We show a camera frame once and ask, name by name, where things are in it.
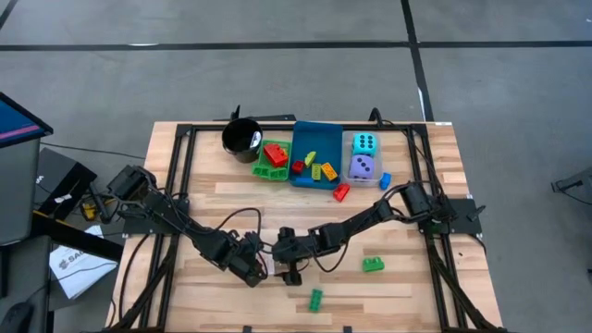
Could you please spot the white paper sheet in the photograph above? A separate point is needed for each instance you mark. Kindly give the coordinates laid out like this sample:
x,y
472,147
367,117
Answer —
x,y
78,273

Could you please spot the grey stand foot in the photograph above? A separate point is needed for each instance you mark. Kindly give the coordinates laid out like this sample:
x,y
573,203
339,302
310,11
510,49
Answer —
x,y
575,180

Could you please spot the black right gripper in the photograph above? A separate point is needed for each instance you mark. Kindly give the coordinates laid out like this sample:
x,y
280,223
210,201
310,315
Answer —
x,y
293,245

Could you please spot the red sloped toy brick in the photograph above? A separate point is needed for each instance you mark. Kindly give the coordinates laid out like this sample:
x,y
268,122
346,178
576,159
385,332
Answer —
x,y
298,166

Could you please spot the lime toy brick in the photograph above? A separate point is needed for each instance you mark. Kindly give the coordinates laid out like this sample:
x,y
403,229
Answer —
x,y
316,172
310,158

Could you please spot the yellow toy brick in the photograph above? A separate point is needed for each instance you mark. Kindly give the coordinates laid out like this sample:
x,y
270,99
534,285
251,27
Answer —
x,y
329,171

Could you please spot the yellow clamp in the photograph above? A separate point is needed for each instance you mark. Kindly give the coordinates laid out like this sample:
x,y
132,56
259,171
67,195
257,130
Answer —
x,y
89,212

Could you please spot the black computer mouse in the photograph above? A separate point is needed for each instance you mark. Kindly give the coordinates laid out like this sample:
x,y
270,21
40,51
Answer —
x,y
16,319

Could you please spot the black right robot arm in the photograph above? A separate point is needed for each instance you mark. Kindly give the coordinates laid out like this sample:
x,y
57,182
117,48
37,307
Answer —
x,y
370,219

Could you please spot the teal foam die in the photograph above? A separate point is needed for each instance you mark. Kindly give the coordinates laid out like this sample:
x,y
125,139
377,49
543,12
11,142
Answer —
x,y
364,144

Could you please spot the green studded toy brick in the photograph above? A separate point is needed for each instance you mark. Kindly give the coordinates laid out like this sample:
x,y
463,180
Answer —
x,y
316,300

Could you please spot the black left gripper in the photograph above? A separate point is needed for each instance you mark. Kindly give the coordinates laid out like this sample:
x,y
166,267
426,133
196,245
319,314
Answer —
x,y
245,259

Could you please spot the black plastic bucket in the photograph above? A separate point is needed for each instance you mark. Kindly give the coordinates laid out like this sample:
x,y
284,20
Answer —
x,y
238,139

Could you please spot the grey cabinet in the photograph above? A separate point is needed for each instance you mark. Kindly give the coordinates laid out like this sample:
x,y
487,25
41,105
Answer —
x,y
18,194

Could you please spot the blue sloped toy brick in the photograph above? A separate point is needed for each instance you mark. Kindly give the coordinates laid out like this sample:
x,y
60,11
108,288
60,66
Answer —
x,y
385,181

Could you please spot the blue plastic bin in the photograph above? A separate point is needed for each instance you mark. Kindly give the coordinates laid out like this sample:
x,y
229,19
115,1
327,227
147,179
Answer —
x,y
319,139

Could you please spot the large red toy brick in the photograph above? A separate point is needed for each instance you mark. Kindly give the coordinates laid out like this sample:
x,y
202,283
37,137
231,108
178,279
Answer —
x,y
276,155

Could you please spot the dark grey desk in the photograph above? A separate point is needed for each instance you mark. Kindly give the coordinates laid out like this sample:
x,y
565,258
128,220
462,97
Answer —
x,y
28,277

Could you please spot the clear plastic bin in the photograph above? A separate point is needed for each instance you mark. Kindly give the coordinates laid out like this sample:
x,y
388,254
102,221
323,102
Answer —
x,y
384,162

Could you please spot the purple foam die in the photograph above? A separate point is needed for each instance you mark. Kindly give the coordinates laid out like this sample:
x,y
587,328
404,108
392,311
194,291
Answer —
x,y
361,166

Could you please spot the computer monitor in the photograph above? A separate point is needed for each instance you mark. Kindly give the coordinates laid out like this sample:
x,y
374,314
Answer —
x,y
18,125

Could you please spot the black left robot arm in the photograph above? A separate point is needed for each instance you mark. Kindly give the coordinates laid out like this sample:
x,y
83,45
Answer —
x,y
185,222

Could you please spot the small red toy brick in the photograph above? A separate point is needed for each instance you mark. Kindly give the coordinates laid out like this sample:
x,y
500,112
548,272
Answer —
x,y
341,192

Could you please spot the green slatted plastic basket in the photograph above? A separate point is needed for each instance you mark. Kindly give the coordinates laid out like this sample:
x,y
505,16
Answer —
x,y
259,173

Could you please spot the small green toy brick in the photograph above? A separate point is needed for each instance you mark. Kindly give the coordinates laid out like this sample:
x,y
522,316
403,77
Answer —
x,y
373,264

